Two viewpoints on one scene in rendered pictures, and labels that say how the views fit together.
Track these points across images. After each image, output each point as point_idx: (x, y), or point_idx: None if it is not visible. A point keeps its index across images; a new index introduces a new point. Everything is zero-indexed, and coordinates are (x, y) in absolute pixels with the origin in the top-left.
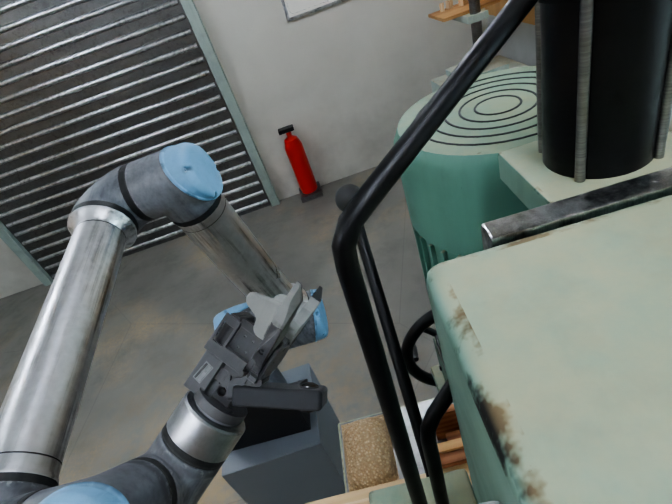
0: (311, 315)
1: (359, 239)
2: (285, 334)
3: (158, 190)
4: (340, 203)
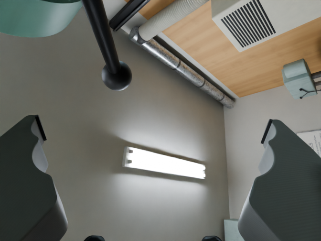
0: (299, 149)
1: (99, 48)
2: (49, 195)
3: None
4: (104, 82)
